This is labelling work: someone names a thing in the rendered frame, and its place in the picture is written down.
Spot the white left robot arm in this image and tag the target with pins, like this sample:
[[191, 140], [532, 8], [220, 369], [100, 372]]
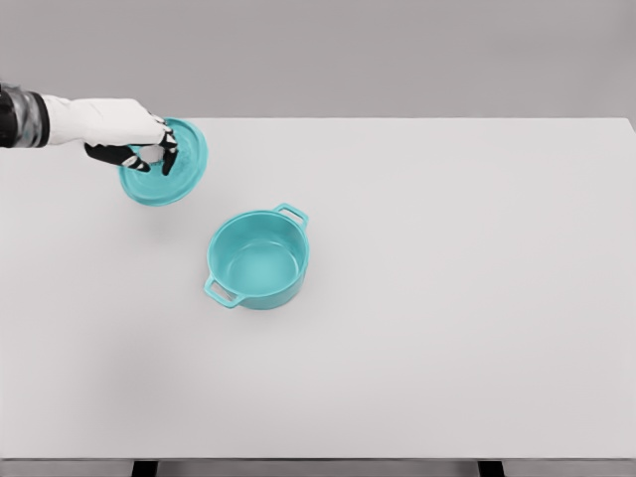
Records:
[[35, 119]]

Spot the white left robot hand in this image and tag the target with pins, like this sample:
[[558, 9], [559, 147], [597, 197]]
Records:
[[121, 124]]

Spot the teal pot lid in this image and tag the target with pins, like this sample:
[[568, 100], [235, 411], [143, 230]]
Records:
[[186, 159]]

